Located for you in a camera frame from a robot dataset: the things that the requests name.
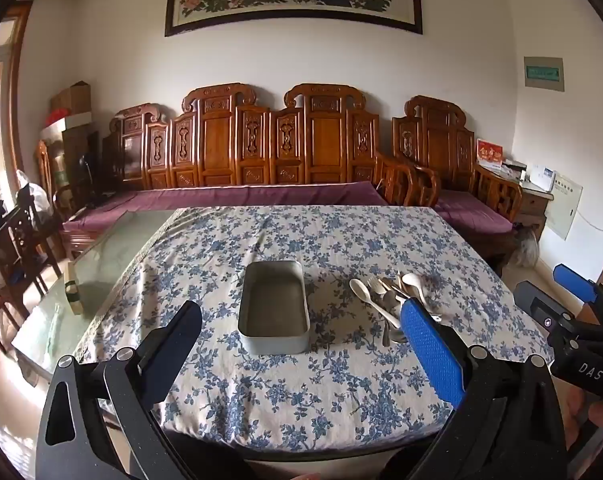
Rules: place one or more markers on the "white box with blue print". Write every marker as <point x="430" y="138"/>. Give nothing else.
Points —
<point x="542" y="177"/>

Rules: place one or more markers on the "slim metal spoon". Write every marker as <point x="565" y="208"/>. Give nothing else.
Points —
<point x="386" y="305"/>

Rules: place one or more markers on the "beige object with dark band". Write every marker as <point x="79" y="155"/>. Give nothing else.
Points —
<point x="72" y="290"/>

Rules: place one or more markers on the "rectangular metal tray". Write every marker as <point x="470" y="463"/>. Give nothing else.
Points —
<point x="274" y="305"/>

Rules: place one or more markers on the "wooden door frame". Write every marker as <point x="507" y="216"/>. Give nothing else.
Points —
<point x="17" y="100"/>

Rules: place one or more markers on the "light bamboo chopstick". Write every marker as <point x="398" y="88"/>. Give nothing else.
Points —
<point x="400" y="280"/>

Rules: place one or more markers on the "white flat wall panel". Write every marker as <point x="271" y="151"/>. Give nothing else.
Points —
<point x="564" y="207"/>

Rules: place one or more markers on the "red card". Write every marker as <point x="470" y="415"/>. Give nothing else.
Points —
<point x="489" y="152"/>

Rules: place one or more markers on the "white plastic fork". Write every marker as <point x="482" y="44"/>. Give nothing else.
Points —
<point x="377" y="285"/>

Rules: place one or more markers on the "dark wooden cabinet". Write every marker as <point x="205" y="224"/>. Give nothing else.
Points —
<point x="76" y="160"/>

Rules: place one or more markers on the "carved wooden sofa bench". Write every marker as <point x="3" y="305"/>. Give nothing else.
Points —
<point x="216" y="145"/>

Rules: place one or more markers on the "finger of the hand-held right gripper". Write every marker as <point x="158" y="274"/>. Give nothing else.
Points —
<point x="575" y="283"/>
<point x="534" y="302"/>

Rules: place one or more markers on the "short purple seat cushion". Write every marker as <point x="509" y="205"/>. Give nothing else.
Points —
<point x="469" y="210"/>

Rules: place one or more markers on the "cardboard boxes stack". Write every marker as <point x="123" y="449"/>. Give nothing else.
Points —
<point x="71" y="102"/>

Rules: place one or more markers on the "wooden side table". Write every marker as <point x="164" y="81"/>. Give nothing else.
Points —
<point x="531" y="205"/>

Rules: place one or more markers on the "clear plastic bag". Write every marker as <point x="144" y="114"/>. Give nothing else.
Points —
<point x="34" y="195"/>

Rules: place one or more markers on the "carved wooden armchair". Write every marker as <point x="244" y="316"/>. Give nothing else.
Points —
<point x="441" y="145"/>

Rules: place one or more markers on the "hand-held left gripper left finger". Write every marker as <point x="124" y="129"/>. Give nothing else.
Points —
<point x="176" y="340"/>

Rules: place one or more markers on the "long purple seat cushion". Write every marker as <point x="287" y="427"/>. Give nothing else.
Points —
<point x="241" y="194"/>

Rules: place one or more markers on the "blue floral tablecloth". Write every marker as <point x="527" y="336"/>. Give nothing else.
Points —
<point x="281" y="395"/>

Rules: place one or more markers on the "green wall electrical panel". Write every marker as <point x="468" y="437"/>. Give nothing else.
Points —
<point x="544" y="74"/>

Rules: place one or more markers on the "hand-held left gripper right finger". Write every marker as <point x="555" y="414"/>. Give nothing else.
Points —
<point x="431" y="350"/>

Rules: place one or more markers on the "short white soup spoon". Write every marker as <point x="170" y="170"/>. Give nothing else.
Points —
<point x="412" y="281"/>

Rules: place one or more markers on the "large round metal spoon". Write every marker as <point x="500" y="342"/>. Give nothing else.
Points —
<point x="397" y="335"/>

